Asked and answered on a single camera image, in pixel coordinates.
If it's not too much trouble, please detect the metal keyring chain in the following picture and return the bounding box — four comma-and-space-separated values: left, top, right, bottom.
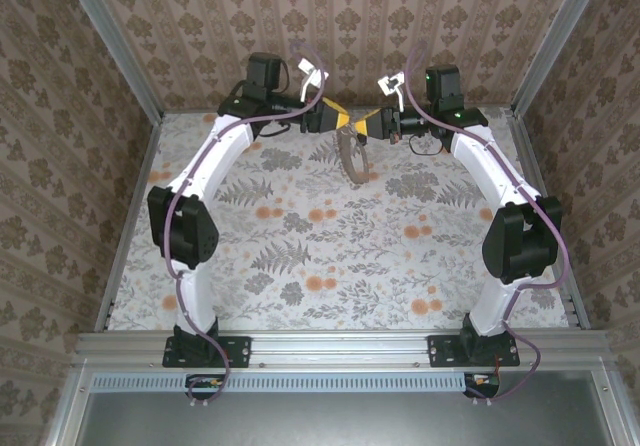
331, 128, 372, 187

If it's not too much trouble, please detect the grey metal sheet panel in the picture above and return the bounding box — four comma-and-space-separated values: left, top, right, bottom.
74, 385, 619, 446

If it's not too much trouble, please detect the aluminium frame post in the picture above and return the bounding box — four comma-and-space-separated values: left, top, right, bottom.
57, 0, 166, 123
508, 0, 609, 117

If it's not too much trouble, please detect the aluminium table side rail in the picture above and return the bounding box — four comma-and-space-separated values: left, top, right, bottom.
503, 107, 592, 331
94, 110, 165, 333

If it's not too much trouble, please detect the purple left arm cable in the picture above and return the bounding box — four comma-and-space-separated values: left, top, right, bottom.
164, 40, 331, 407

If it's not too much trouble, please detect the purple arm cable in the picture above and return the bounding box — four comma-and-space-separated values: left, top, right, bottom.
404, 40, 571, 407
164, 40, 331, 407

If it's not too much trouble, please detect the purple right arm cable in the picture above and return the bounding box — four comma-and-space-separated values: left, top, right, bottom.
404, 40, 571, 407

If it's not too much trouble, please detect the aluminium table edge rail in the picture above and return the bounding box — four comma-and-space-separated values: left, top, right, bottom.
74, 329, 610, 368

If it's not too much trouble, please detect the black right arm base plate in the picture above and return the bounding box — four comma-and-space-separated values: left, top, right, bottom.
428, 334, 521, 369

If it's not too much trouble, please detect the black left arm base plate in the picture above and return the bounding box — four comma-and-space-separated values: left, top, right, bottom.
162, 334, 251, 369

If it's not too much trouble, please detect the grey slotted cable duct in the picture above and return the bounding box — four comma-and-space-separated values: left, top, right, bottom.
91, 371, 615, 393

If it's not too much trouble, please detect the black connector box with wires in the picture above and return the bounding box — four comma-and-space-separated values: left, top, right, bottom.
463, 373, 501, 400
185, 373, 227, 401

